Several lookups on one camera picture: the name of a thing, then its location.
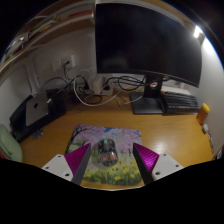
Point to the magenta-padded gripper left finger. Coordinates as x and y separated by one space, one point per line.
60 165

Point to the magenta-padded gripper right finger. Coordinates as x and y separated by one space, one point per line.
163 165

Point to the transparent computer mouse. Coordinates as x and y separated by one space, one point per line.
107 153

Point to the cherry blossom print mouse pad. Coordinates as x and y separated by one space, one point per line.
123 140

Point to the silver pen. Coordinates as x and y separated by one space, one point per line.
211 142

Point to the pale green container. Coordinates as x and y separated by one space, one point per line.
10 146

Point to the black desktop dock stand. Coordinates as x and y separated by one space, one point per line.
57 105

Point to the silver mini computer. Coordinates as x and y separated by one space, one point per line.
37 107

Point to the orange jar with yellow lid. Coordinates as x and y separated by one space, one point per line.
202 115

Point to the dark grey mechanical keyboard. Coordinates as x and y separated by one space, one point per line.
180 101

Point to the white power strip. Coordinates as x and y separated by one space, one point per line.
100 86

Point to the black curved monitor with stand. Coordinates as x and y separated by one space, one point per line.
143 36

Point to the white wall outlet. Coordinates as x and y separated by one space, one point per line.
63 62

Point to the wooden wall shelf unit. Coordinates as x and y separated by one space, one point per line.
46 28

